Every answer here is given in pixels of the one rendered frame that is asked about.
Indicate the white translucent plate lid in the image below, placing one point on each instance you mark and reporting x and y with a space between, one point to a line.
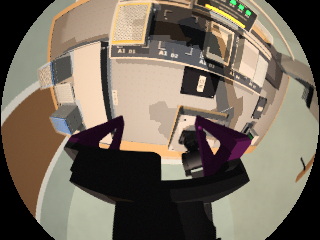
260 71

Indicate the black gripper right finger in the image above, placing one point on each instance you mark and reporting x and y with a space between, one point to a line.
233 144

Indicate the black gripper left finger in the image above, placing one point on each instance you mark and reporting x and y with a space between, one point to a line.
93 135

